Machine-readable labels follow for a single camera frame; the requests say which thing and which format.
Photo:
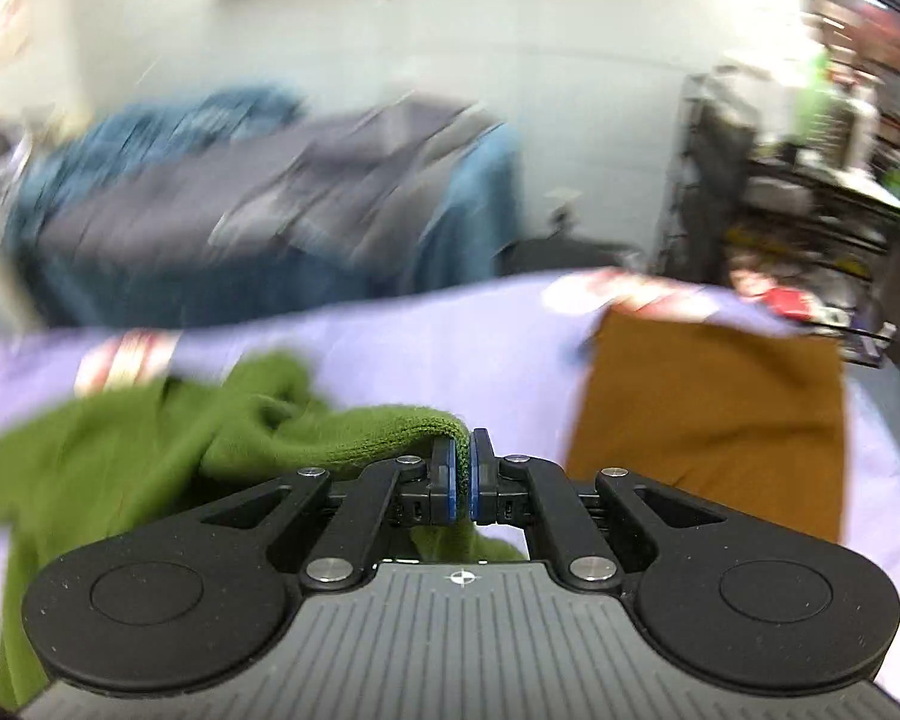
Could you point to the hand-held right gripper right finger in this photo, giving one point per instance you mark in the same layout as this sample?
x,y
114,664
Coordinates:
x,y
483,480

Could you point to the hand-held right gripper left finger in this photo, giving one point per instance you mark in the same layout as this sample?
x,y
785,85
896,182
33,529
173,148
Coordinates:
x,y
442,481

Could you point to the green knit sweater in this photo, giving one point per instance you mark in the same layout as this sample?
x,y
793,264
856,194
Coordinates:
x,y
195,435

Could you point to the purple printed blanket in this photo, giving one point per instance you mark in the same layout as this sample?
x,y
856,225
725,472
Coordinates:
x,y
435,349

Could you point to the folded brown garment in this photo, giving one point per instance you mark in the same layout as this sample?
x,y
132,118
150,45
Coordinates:
x,y
709,420

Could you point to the teal bed sheet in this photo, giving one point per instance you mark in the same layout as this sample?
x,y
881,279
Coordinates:
x,y
472,202

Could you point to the grey duvet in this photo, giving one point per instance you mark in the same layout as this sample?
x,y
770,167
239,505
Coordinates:
x,y
217,195

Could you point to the blue crumpled cloth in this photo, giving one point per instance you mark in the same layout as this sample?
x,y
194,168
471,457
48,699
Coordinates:
x,y
157,124

